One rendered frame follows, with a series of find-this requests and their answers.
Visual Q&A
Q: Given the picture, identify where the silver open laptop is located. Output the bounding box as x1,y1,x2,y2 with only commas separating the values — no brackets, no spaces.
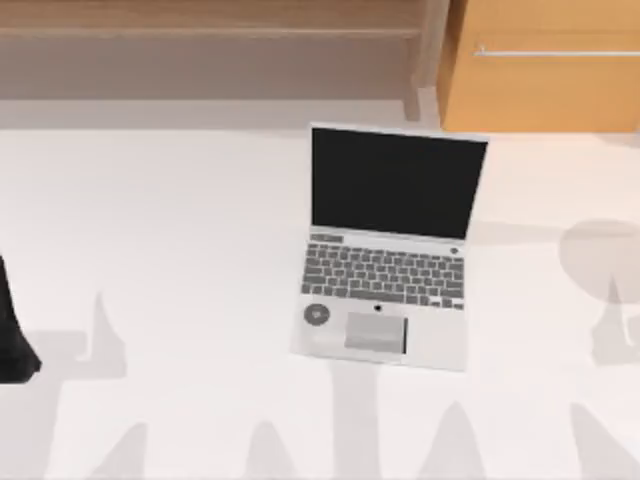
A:
290,122,490,373

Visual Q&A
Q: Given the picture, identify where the wooden cupboard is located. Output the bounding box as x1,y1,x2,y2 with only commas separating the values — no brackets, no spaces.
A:
438,0,640,134

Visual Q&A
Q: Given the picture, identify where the long metal handle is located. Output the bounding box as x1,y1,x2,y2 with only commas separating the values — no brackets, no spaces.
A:
473,44,640,59

